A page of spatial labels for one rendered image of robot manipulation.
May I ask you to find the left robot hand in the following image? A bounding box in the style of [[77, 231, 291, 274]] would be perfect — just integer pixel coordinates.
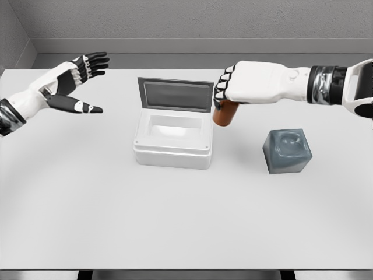
[[34, 51, 110, 114]]

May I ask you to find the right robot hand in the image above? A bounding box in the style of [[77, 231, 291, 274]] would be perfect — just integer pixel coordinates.
[[213, 60, 288, 112]]

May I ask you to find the brown cylindrical cup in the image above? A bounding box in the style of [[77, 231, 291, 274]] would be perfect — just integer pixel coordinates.
[[212, 99, 240, 128]]

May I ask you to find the grey cube block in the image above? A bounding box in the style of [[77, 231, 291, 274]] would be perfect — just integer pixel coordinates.
[[262, 128, 314, 176]]

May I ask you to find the white box with hinged lid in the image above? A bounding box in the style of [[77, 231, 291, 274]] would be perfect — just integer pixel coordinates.
[[132, 76, 214, 170]]

